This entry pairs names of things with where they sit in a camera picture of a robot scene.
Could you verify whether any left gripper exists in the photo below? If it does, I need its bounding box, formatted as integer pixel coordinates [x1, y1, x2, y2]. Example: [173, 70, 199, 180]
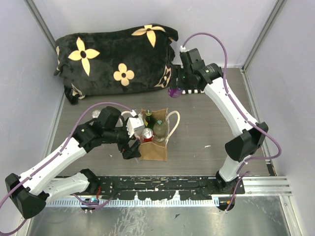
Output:
[104, 121, 142, 159]

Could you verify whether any purple soda can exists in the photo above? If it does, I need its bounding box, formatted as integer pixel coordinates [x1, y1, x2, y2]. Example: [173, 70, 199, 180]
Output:
[168, 88, 182, 98]

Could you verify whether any red cola can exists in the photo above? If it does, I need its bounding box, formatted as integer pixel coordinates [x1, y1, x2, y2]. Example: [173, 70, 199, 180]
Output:
[141, 128, 154, 143]

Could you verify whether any green glass bottle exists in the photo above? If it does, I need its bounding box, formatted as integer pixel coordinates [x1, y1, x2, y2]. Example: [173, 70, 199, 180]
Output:
[144, 109, 156, 130]

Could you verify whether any clear glass bottle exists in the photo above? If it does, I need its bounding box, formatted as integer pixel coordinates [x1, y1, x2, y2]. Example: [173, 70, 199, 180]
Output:
[153, 120, 167, 143]

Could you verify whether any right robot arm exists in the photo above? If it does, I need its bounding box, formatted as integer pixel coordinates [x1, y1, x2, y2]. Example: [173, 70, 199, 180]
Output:
[168, 48, 269, 194]

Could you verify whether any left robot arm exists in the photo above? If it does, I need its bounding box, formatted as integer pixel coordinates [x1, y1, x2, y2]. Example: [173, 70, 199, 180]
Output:
[5, 106, 144, 219]

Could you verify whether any black white striped cloth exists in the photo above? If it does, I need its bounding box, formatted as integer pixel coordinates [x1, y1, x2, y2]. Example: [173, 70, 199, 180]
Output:
[182, 89, 204, 95]

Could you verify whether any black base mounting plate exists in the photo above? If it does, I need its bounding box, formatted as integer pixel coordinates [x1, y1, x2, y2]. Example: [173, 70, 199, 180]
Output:
[76, 176, 237, 201]

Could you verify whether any purple can at left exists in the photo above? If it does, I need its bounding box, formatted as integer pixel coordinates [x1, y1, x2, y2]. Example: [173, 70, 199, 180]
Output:
[92, 110, 101, 118]

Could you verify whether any black floral plush blanket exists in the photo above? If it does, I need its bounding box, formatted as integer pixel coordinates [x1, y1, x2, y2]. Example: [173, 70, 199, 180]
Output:
[54, 24, 179, 105]

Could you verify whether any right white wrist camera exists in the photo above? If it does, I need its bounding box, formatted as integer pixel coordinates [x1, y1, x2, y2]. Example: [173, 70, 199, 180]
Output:
[180, 45, 189, 53]

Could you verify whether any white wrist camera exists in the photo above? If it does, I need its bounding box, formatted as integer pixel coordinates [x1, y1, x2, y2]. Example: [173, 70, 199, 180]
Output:
[180, 45, 189, 53]
[122, 110, 145, 138]

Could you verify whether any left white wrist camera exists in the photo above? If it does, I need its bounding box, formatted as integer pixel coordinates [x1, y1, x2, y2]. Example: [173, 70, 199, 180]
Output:
[122, 110, 145, 138]

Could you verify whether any aluminium rail frame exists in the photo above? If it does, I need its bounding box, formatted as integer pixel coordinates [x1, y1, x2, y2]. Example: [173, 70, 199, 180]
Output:
[44, 176, 292, 208]

